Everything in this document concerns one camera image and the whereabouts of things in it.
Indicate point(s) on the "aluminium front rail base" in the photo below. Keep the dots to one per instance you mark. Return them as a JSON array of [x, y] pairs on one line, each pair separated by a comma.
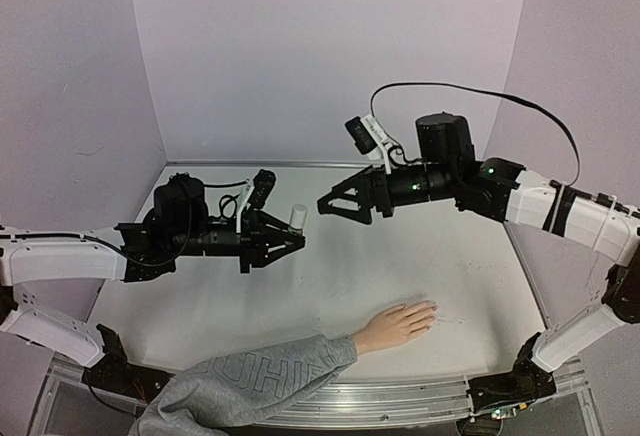
[[67, 406]]

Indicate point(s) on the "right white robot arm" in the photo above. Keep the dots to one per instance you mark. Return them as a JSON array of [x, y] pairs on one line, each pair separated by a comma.
[[598, 222]]

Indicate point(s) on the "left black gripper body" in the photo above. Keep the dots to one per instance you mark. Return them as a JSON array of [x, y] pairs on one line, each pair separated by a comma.
[[194, 243]]

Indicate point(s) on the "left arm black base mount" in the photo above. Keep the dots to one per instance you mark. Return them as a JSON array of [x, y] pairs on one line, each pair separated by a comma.
[[114, 373]]

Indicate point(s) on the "nail polish bottle green label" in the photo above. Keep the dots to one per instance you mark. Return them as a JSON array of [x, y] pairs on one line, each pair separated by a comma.
[[295, 231]]

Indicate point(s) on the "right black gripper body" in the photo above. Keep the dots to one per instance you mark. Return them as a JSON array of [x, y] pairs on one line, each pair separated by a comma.
[[379, 191]]

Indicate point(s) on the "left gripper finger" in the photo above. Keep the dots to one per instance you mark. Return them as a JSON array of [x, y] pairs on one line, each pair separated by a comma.
[[261, 220], [260, 254]]

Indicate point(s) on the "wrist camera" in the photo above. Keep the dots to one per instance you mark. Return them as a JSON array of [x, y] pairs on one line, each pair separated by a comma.
[[373, 141], [253, 196]]

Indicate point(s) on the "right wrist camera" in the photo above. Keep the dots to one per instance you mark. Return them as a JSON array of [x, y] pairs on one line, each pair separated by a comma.
[[373, 141]]

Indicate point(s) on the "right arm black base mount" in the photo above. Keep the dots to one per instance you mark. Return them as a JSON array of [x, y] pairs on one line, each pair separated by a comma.
[[525, 383]]

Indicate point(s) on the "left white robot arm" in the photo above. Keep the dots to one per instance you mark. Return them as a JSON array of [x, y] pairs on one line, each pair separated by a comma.
[[38, 256]]

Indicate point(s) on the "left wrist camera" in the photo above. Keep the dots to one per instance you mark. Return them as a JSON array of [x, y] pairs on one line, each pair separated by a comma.
[[253, 196]]

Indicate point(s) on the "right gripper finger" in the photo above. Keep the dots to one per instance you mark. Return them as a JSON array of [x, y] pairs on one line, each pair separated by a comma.
[[355, 188], [346, 209]]

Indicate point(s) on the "person's bare hand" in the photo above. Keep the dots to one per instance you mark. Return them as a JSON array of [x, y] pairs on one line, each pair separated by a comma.
[[395, 326]]

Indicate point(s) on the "white nail polish cap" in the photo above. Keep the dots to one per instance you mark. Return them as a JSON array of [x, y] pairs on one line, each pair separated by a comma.
[[298, 215]]

